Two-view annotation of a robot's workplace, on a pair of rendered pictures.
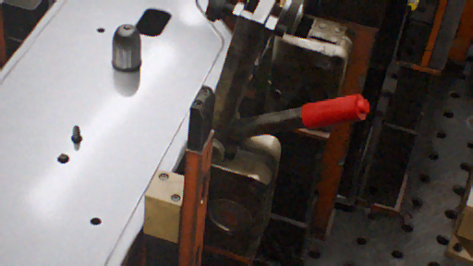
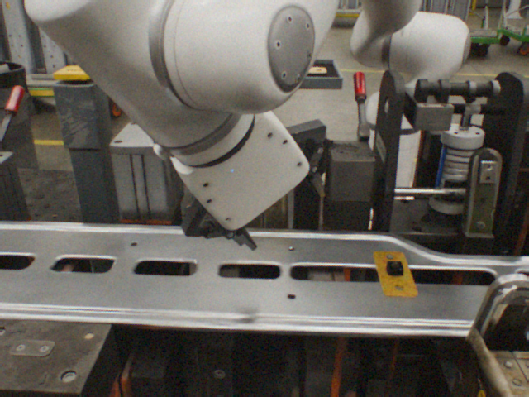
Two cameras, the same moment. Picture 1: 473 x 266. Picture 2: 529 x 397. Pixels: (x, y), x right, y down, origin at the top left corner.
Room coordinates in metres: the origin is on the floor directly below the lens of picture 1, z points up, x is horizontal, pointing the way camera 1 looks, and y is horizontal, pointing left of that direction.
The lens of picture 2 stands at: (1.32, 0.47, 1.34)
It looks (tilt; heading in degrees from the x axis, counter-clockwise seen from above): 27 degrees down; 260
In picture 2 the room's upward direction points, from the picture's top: straight up
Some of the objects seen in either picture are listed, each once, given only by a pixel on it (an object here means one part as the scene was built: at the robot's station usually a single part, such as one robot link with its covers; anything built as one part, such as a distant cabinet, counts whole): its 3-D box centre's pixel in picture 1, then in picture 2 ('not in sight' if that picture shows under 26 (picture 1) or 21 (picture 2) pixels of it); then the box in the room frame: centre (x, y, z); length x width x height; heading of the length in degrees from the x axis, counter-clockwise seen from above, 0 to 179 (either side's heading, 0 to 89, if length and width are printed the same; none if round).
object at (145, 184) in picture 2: not in sight; (160, 252); (1.37, -0.19, 0.90); 0.13 x 0.10 x 0.41; 77
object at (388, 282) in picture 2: not in sight; (394, 269); (1.09, 0.05, 1.01); 0.08 x 0.04 x 0.01; 77
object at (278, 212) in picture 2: not in sight; (264, 268); (1.21, -0.14, 0.89); 0.13 x 0.11 x 0.38; 77
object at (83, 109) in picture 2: not in sight; (98, 193); (1.49, -0.39, 0.92); 0.08 x 0.08 x 0.44; 77
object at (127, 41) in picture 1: (127, 49); not in sight; (0.75, 0.13, 1.02); 0.03 x 0.03 x 0.07
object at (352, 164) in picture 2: not in sight; (342, 255); (1.07, -0.15, 0.89); 0.13 x 0.11 x 0.38; 77
